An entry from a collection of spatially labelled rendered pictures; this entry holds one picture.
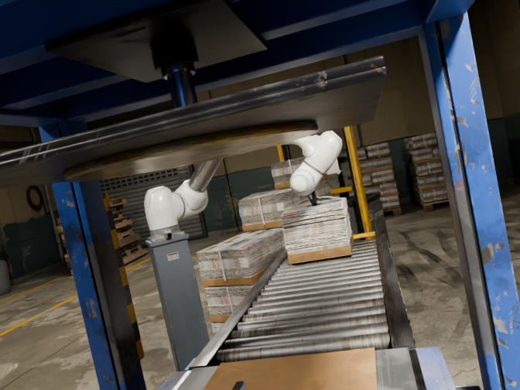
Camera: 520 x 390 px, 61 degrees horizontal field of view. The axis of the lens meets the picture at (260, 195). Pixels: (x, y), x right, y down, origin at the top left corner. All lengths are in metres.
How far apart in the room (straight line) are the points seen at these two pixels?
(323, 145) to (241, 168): 8.14
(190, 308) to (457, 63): 1.87
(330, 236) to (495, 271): 1.12
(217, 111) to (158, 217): 1.98
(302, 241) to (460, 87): 1.24
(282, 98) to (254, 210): 2.81
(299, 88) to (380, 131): 9.17
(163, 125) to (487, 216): 0.69
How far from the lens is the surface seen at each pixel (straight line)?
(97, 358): 1.20
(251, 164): 9.82
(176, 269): 2.37
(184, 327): 2.44
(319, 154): 1.78
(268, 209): 3.11
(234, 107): 0.38
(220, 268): 2.73
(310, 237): 1.99
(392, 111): 9.57
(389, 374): 0.97
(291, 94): 0.37
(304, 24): 0.76
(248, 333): 1.33
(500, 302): 0.98
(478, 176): 0.93
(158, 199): 2.35
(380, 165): 7.90
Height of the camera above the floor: 1.24
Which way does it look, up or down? 3 degrees down
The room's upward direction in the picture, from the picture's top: 12 degrees counter-clockwise
